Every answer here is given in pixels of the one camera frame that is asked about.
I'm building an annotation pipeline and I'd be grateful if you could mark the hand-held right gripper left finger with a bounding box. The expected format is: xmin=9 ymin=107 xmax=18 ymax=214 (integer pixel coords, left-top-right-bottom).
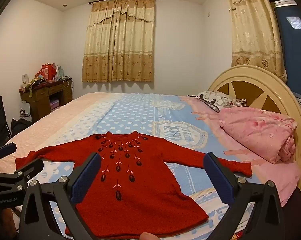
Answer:
xmin=19 ymin=152 xmax=102 ymax=240

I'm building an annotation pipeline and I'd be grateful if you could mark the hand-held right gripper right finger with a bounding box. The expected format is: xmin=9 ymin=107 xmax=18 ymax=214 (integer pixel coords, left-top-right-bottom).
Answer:
xmin=203 ymin=152 xmax=286 ymax=240

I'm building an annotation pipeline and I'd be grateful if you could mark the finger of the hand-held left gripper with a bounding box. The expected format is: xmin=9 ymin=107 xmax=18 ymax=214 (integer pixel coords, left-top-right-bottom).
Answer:
xmin=0 ymin=142 xmax=17 ymax=165
xmin=0 ymin=159 xmax=44 ymax=193

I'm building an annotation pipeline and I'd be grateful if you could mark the red knitted sweater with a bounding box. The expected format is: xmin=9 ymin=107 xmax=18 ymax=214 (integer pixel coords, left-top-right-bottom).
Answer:
xmin=15 ymin=131 xmax=252 ymax=238

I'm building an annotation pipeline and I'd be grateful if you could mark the black backpack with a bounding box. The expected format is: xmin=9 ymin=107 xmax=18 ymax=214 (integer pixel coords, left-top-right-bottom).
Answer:
xmin=10 ymin=118 xmax=33 ymax=137

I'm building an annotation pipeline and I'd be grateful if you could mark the white paper bag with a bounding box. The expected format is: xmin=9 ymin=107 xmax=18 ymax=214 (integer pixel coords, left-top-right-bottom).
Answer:
xmin=19 ymin=101 xmax=32 ymax=120

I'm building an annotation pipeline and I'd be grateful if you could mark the peach quilted bed cover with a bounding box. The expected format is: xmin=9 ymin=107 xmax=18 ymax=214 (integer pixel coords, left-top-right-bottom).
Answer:
xmin=0 ymin=92 xmax=123 ymax=173

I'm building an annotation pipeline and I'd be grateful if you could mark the pink folded quilt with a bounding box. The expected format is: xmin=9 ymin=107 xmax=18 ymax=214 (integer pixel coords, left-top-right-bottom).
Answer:
xmin=219 ymin=107 xmax=298 ymax=164

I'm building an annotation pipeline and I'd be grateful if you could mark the brown wooden desk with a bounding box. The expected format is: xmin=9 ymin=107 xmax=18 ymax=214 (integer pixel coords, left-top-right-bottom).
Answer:
xmin=19 ymin=76 xmax=73 ymax=123

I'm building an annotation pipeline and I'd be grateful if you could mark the colourful cloth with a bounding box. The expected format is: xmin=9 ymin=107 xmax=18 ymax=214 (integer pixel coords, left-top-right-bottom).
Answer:
xmin=24 ymin=76 xmax=48 ymax=97

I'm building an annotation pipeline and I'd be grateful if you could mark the patterned pillow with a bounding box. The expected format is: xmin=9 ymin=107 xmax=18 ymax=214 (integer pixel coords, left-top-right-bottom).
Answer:
xmin=196 ymin=91 xmax=247 ymax=112

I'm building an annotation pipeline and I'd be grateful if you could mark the blue polka dot bed sheet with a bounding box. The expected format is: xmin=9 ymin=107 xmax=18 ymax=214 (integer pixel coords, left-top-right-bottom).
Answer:
xmin=43 ymin=93 xmax=301 ymax=240

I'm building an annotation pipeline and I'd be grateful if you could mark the person's black pants leg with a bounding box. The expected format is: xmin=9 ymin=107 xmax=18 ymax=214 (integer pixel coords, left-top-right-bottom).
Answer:
xmin=282 ymin=187 xmax=301 ymax=240

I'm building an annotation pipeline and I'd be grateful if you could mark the red gift bag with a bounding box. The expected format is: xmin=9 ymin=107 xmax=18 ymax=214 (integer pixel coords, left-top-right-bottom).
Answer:
xmin=41 ymin=63 xmax=57 ymax=80

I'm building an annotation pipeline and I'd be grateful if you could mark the cream wooden headboard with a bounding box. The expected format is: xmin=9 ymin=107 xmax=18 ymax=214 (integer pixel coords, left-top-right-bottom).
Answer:
xmin=208 ymin=64 xmax=301 ymax=195

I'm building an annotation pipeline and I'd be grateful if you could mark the wide beige floral curtain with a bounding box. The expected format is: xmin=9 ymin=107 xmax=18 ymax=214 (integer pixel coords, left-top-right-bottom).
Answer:
xmin=82 ymin=0 xmax=156 ymax=82

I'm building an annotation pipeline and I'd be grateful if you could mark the narrow beige floral curtain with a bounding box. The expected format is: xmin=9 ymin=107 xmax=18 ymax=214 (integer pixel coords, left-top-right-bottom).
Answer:
xmin=223 ymin=0 xmax=288 ymax=83

